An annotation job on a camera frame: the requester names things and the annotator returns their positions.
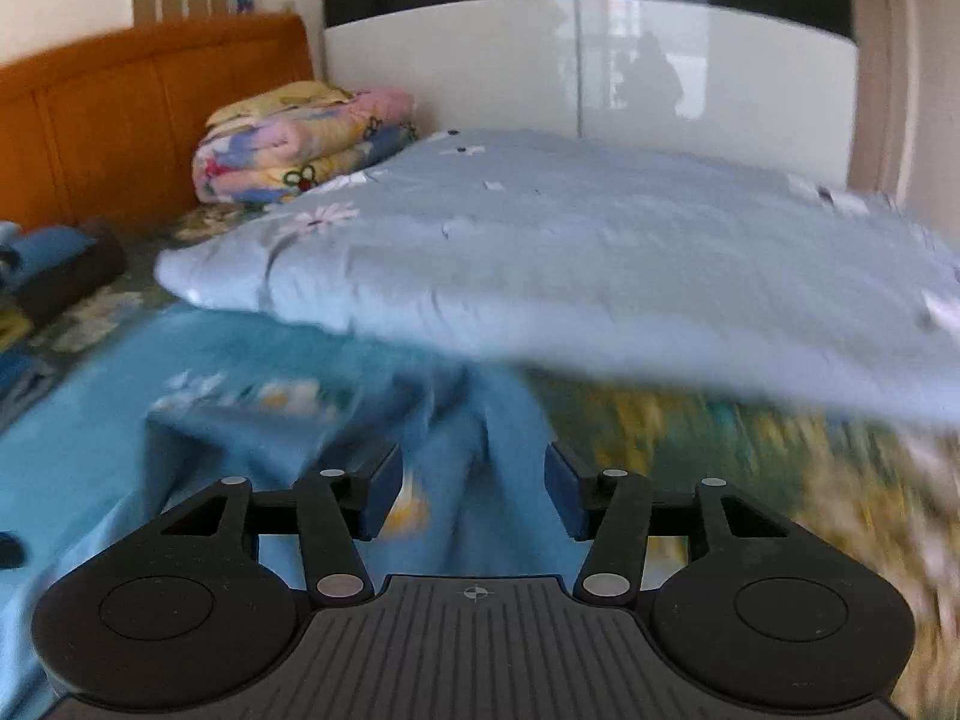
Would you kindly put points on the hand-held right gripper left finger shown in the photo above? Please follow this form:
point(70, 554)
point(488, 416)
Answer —
point(381, 491)

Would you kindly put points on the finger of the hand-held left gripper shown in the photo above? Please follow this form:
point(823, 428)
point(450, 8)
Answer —
point(7, 551)

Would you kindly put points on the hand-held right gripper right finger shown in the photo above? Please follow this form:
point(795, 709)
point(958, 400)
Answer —
point(564, 491)

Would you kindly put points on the green floral bedsheet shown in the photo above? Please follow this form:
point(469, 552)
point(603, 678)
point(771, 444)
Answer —
point(750, 465)

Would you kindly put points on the light blue floral quilt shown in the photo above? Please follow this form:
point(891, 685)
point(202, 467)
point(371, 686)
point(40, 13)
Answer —
point(570, 255)

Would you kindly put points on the folded dark brown cloth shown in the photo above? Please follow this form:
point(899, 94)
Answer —
point(82, 277)

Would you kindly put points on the folded blue cloth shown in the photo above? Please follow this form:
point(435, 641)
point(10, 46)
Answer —
point(49, 251)

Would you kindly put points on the folded colourful floral quilt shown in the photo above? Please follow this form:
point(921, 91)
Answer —
point(285, 146)

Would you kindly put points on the white glossy wardrobe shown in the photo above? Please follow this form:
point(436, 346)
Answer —
point(450, 67)

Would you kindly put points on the orange wooden headboard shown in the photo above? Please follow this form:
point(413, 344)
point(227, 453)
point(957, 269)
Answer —
point(127, 112)

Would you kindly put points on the beige cardboard boxes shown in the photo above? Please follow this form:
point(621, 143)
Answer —
point(180, 4)

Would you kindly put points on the pink door frame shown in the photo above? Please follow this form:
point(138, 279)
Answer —
point(900, 67)

